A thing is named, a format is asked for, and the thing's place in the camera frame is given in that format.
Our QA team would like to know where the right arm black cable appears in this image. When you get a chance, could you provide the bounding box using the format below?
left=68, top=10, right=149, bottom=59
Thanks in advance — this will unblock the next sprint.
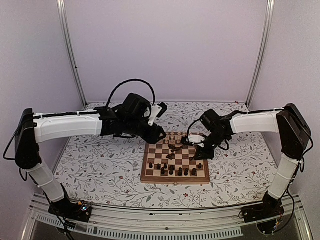
left=187, top=118, right=231, bottom=151

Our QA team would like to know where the wooden chess board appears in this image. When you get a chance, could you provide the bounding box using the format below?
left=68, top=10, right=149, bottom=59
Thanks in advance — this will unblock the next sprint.
left=140, top=139, right=210, bottom=185

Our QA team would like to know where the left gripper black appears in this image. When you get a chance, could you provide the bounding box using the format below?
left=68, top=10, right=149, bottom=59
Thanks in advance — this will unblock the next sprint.
left=123, top=118, right=167, bottom=145

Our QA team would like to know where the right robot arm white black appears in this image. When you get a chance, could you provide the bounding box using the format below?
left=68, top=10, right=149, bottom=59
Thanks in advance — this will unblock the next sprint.
left=184, top=103, right=314, bottom=218

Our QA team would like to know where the left aluminium frame post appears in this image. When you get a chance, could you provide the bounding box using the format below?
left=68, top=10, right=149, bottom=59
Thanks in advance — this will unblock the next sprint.
left=56, top=0, right=88, bottom=107

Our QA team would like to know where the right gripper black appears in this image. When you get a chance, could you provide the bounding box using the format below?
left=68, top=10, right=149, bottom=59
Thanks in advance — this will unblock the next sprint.
left=194, top=131, right=227, bottom=161

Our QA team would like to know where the dark piece placed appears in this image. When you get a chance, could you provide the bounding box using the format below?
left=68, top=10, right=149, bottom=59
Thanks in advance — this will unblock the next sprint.
left=168, top=165, right=175, bottom=176

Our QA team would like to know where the dark piece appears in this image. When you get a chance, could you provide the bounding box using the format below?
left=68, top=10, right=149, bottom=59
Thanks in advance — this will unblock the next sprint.
left=160, top=167, right=166, bottom=176
left=177, top=167, right=183, bottom=176
left=191, top=168, right=197, bottom=176

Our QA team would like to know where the floral patterned table mat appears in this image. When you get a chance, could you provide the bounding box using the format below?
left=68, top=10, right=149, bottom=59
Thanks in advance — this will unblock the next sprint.
left=48, top=101, right=286, bottom=210

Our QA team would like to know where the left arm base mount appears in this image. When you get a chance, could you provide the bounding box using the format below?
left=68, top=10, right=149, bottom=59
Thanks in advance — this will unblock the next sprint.
left=48, top=198, right=92, bottom=223

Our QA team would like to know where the right aluminium frame post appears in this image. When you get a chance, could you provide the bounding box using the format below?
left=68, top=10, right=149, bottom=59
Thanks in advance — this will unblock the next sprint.
left=245, top=0, right=275, bottom=109

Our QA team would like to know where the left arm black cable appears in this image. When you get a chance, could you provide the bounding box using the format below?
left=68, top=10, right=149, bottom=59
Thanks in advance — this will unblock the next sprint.
left=106, top=79, right=156, bottom=111

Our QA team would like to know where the row of white pieces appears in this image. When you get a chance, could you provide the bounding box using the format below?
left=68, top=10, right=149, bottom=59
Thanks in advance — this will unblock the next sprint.
left=164, top=132, right=187, bottom=145

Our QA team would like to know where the pile of dark pieces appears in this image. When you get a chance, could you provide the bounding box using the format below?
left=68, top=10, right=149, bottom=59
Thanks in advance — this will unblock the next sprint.
left=166, top=144, right=183, bottom=160

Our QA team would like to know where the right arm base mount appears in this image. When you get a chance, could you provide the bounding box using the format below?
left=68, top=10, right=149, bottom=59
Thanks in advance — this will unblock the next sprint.
left=238, top=192, right=285, bottom=235

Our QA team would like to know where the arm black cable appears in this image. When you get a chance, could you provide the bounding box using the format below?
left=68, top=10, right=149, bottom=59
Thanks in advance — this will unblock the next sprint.
left=187, top=118, right=231, bottom=151
left=106, top=79, right=156, bottom=111

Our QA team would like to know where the aluminium frame post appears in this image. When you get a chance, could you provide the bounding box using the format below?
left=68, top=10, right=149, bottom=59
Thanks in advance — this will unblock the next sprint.
left=56, top=0, right=88, bottom=107
left=245, top=0, right=275, bottom=109

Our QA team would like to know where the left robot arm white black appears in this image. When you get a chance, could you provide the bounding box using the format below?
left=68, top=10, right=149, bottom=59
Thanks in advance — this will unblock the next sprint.
left=7, top=93, right=168, bottom=217

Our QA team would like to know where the front aluminium rail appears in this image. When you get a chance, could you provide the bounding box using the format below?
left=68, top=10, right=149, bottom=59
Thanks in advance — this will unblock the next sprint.
left=22, top=194, right=314, bottom=240

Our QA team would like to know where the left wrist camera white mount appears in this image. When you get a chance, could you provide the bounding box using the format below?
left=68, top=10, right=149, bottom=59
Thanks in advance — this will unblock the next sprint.
left=148, top=102, right=168, bottom=126

